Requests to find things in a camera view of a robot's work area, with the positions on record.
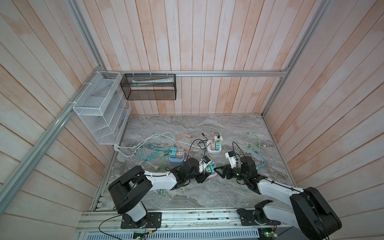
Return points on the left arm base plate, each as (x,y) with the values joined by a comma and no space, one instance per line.
(151,220)

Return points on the pink charger on blue strip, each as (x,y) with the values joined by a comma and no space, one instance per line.
(180,154)

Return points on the teal charger on blue strip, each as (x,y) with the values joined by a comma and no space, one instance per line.
(173,151)

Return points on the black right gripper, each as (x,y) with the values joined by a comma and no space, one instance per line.
(223,167)

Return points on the blue power strip cube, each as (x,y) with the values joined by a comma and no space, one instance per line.
(177,160)

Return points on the white wire mesh shelf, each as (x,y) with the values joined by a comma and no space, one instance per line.
(103,109)

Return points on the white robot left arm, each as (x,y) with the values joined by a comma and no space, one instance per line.
(129,189)

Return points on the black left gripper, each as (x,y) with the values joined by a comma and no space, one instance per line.
(202,177)

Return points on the white power strip cube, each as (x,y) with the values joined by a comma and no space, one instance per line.
(215,139)

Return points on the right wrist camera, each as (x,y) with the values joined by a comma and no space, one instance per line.
(232,157)

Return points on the light green USB charger plug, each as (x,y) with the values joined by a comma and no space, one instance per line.
(209,169)

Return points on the black mesh wall basket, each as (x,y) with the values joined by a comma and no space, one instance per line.
(149,87)

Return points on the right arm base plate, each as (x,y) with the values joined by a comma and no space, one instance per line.
(257,216)

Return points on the teal USB charger plug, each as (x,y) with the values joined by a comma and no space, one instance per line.
(212,167)

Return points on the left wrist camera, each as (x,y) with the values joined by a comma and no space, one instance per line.
(206,159)

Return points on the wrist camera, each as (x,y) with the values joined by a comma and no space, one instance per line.
(206,159)
(232,157)

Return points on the aluminium front rail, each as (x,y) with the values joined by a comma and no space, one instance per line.
(189,219)

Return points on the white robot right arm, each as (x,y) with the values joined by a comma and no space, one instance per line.
(304,209)

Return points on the pink power strip cube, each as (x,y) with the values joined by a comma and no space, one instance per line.
(212,175)

